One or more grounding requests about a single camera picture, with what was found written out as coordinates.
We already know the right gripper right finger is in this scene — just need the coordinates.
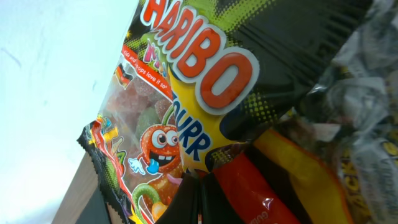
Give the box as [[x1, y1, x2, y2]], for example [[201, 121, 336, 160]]
[[201, 174, 244, 224]]

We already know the black gift box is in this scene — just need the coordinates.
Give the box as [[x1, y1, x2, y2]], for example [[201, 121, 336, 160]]
[[75, 187, 123, 224]]

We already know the yellow candy bag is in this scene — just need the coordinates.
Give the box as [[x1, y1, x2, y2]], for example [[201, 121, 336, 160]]
[[253, 0, 398, 224]]

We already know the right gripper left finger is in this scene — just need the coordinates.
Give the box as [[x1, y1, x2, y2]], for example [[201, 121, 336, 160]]
[[157, 174, 200, 224]]

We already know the red Hacks candy bag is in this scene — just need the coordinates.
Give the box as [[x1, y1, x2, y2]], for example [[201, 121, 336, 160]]
[[213, 154, 300, 224]]

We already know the Haribo gummy candy bag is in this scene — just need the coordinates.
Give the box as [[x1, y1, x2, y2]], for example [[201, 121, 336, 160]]
[[78, 0, 371, 223]]

